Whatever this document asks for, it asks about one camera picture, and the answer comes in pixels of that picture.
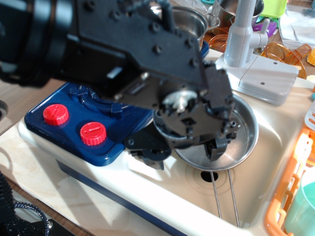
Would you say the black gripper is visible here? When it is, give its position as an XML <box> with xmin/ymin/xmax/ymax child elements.
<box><xmin>73</xmin><ymin>0</ymin><xmax>235</xmax><ymax>170</ymax></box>

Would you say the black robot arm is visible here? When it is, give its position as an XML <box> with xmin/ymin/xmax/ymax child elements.
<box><xmin>0</xmin><ymin>0</ymin><xmax>237</xmax><ymax>164</ymax></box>

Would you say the cream toy sink unit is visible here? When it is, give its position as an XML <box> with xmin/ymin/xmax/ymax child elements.
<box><xmin>18</xmin><ymin>79</ymin><xmax>314</xmax><ymax>236</ymax></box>

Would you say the red stove knob right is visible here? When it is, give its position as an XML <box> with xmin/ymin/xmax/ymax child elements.
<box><xmin>80</xmin><ymin>121</ymin><xmax>107</xmax><ymax>146</ymax></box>

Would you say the red stove knob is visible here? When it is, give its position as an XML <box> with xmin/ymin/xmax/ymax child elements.
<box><xmin>80</xmin><ymin>121</ymin><xmax>107</xmax><ymax>146</ymax></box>
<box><xmin>43</xmin><ymin>104</ymin><xmax>69</xmax><ymax>126</ymax></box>

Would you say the blue toy stove top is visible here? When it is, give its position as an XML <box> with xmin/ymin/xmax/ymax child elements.
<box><xmin>24</xmin><ymin>83</ymin><xmax>153</xmax><ymax>166</ymax></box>

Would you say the red stove knob left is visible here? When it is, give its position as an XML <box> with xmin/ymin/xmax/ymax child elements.
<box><xmin>43</xmin><ymin>104</ymin><xmax>69</xmax><ymax>126</ymax></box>

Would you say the grey toy faucet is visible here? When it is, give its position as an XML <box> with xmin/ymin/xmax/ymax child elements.
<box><xmin>216</xmin><ymin>0</ymin><xmax>298</xmax><ymax>105</ymax></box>

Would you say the orange dish rack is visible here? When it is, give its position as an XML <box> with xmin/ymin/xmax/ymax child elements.
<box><xmin>264</xmin><ymin>126</ymin><xmax>315</xmax><ymax>236</ymax></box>

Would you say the white plastic spatula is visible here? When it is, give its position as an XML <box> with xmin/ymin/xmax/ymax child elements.
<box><xmin>304</xmin><ymin>102</ymin><xmax>315</xmax><ymax>131</ymax></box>

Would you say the mint green plastic cup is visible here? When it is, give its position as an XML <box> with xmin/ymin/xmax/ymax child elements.
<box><xmin>284</xmin><ymin>167</ymin><xmax>315</xmax><ymax>236</ymax></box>

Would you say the orange transparent measuring cup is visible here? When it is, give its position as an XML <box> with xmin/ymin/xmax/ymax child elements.
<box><xmin>260</xmin><ymin>43</ymin><xmax>312</xmax><ymax>79</ymax></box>

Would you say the steel cup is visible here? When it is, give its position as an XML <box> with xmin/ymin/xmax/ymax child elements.
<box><xmin>210</xmin><ymin>0</ymin><xmax>264</xmax><ymax>28</ymax></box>

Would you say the purple plastic toy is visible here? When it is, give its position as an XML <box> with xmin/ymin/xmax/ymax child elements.
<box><xmin>252</xmin><ymin>18</ymin><xmax>279</xmax><ymax>37</ymax></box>

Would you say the yellow toy corn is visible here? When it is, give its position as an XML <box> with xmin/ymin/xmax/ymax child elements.
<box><xmin>307</xmin><ymin>49</ymin><xmax>315</xmax><ymax>66</ymax></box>

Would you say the green plastic box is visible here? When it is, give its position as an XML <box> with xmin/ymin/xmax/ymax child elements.
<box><xmin>260</xmin><ymin>0</ymin><xmax>288</xmax><ymax>18</ymax></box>

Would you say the steel pot with handles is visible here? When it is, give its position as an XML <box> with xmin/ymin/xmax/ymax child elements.
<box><xmin>150</xmin><ymin>5</ymin><xmax>221</xmax><ymax>47</ymax></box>

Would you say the black braided cable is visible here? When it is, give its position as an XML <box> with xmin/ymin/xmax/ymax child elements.
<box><xmin>0</xmin><ymin>201</ymin><xmax>53</xmax><ymax>236</ymax></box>

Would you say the black corrugated hose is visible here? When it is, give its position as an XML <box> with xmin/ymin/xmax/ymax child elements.
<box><xmin>0</xmin><ymin>172</ymin><xmax>15</xmax><ymax>222</ymax></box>

